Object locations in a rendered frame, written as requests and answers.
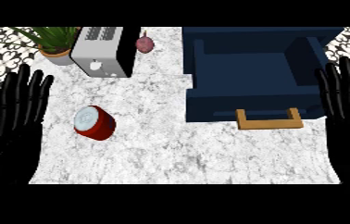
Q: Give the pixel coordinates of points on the potted green plant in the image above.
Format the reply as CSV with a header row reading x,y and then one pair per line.
x,y
55,42

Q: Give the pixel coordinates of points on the red can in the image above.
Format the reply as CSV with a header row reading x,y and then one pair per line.
x,y
95,123

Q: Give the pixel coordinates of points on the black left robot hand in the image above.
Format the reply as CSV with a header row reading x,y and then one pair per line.
x,y
21,116

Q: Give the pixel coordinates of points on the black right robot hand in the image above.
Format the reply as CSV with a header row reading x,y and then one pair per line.
x,y
339,110

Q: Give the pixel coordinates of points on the silver toaster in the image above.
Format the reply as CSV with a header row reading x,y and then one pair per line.
x,y
105,52

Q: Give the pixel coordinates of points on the purple onion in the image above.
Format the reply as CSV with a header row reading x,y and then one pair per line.
x,y
145,43

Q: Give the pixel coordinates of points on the dark blue open drawer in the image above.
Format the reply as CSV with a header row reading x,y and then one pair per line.
x,y
254,76

